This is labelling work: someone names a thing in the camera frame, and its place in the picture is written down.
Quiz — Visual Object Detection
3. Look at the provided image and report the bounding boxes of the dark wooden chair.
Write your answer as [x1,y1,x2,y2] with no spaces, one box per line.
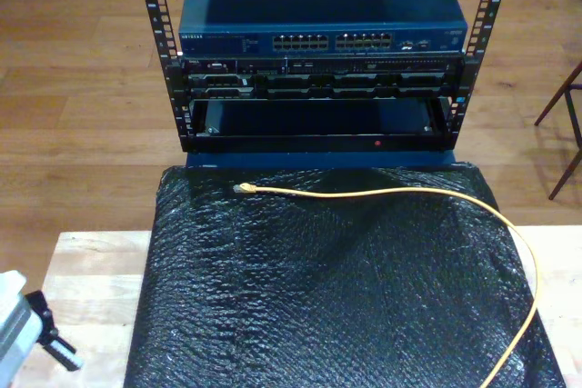
[534,60,582,202]

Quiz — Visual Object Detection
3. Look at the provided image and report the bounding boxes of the yellow network cable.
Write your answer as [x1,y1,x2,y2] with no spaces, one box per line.
[232,182,541,388]

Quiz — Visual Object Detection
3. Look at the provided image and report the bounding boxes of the black bubble-wrap mat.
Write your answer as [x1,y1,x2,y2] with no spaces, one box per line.
[123,161,567,388]

